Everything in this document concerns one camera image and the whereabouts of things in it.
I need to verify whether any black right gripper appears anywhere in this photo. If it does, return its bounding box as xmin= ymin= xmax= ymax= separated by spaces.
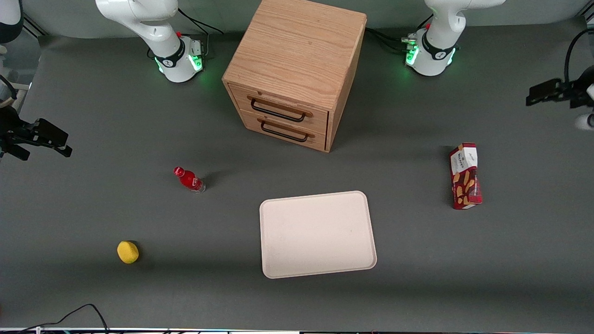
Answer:
xmin=0 ymin=107 xmax=73 ymax=162

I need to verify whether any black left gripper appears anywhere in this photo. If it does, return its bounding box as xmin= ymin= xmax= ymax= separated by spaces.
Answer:
xmin=525 ymin=78 xmax=590 ymax=110

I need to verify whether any red cookie box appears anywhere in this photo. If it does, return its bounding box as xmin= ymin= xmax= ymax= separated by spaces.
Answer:
xmin=448 ymin=142 xmax=484 ymax=211

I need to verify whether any beige rectangular tray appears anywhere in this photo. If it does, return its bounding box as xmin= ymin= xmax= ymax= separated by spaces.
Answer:
xmin=259 ymin=190 xmax=378 ymax=279

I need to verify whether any yellow lemon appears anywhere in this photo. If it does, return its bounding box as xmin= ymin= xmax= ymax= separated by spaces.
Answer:
xmin=116 ymin=240 xmax=140 ymax=264

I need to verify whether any small red soda bottle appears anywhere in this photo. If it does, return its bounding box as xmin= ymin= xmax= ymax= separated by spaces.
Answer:
xmin=173 ymin=166 xmax=206 ymax=194

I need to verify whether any wooden two-drawer cabinet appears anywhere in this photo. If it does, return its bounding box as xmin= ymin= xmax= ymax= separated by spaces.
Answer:
xmin=222 ymin=0 xmax=368 ymax=153

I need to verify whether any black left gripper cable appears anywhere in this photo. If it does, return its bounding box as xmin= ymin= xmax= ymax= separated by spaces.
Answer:
xmin=563 ymin=28 xmax=594 ymax=85

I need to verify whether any black left arm base cable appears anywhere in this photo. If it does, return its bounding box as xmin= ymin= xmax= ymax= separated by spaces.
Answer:
xmin=366 ymin=14 xmax=434 ymax=55

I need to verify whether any black arm base cable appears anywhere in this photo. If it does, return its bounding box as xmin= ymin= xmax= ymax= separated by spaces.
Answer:
xmin=366 ymin=14 xmax=434 ymax=55
xmin=178 ymin=8 xmax=224 ymax=60

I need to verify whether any thin black table-edge cable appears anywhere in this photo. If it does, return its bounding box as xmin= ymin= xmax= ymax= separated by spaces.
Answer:
xmin=18 ymin=303 xmax=110 ymax=334

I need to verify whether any black right arm base cable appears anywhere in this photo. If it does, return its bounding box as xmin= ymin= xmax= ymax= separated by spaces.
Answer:
xmin=178 ymin=8 xmax=224 ymax=60

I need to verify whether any black metal drawer handle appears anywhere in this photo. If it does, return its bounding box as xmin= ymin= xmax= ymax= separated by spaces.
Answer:
xmin=250 ymin=98 xmax=308 ymax=123
xmin=260 ymin=120 xmax=310 ymax=143

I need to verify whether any wooden drawer with handle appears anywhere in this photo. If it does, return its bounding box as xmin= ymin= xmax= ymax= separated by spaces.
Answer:
xmin=238 ymin=109 xmax=328 ymax=152
xmin=229 ymin=84 xmax=330 ymax=136

